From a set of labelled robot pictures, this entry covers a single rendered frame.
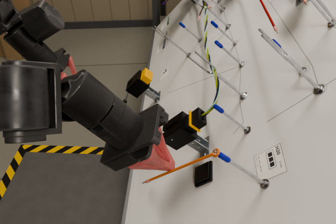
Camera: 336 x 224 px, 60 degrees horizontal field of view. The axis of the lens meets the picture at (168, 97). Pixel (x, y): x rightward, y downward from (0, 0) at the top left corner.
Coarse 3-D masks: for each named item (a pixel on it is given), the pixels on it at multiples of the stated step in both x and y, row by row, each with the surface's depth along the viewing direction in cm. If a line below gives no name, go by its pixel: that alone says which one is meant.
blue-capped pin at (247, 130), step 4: (216, 104) 48; (216, 108) 47; (220, 108) 48; (220, 112) 48; (224, 112) 48; (228, 116) 49; (232, 120) 49; (236, 120) 50; (240, 124) 50; (244, 128) 50; (248, 128) 51; (244, 132) 51; (248, 132) 50
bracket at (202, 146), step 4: (200, 136) 57; (208, 136) 59; (196, 140) 58; (200, 140) 58; (204, 140) 57; (208, 140) 58; (188, 144) 56; (192, 144) 56; (196, 144) 56; (200, 144) 56; (204, 144) 58; (208, 144) 57; (196, 148) 57; (200, 148) 56; (204, 148) 56; (208, 148) 56; (200, 152) 57; (204, 152) 56; (208, 152) 56; (200, 156) 57
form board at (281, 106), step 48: (240, 0) 82; (288, 0) 63; (192, 48) 90; (240, 48) 68; (288, 48) 54; (192, 96) 73; (288, 96) 48; (240, 144) 50; (288, 144) 43; (144, 192) 67; (192, 192) 54; (240, 192) 45; (288, 192) 38
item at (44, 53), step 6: (42, 42) 67; (36, 48) 65; (42, 48) 66; (48, 48) 68; (60, 48) 73; (24, 54) 65; (30, 54) 65; (36, 54) 65; (42, 54) 66; (48, 54) 67; (54, 54) 69; (60, 54) 70; (30, 60) 66; (36, 60) 66; (42, 60) 66; (48, 60) 67; (54, 60) 68
